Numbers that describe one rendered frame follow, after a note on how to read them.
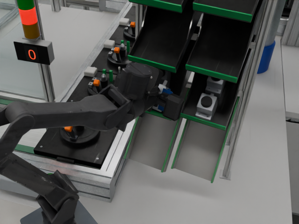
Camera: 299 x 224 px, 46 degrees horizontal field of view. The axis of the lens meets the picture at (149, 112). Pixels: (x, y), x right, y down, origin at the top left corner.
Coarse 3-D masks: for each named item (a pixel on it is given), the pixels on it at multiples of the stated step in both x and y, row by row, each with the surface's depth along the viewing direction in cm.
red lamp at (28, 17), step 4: (32, 8) 111; (20, 12) 111; (24, 12) 110; (28, 12) 110; (32, 12) 111; (20, 16) 112; (24, 16) 111; (28, 16) 111; (32, 16) 112; (36, 16) 114; (24, 20) 112; (28, 20) 112; (32, 20) 113; (36, 20) 114; (28, 24) 113
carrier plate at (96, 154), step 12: (48, 132) 125; (108, 132) 126; (48, 144) 120; (60, 144) 120; (96, 144) 121; (108, 144) 121; (48, 156) 119; (60, 156) 117; (72, 156) 116; (84, 156) 117; (96, 156) 117
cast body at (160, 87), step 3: (165, 81) 97; (159, 84) 93; (162, 84) 97; (165, 84) 97; (168, 84) 99; (159, 87) 93; (162, 87) 92; (165, 87) 92; (153, 108) 97; (156, 108) 95; (159, 111) 97
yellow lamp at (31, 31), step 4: (24, 24) 113; (32, 24) 113; (36, 24) 115; (24, 28) 114; (28, 28) 114; (32, 28) 114; (36, 28) 115; (24, 32) 115; (28, 32) 115; (32, 32) 115; (36, 32) 116; (28, 36) 116; (32, 36) 116; (36, 36) 116
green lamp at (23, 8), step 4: (20, 0) 108; (24, 0) 108; (28, 0) 108; (32, 0) 110; (20, 4) 109; (24, 4) 108; (28, 4) 109; (32, 4) 110; (20, 8) 110; (24, 8) 109; (28, 8) 110
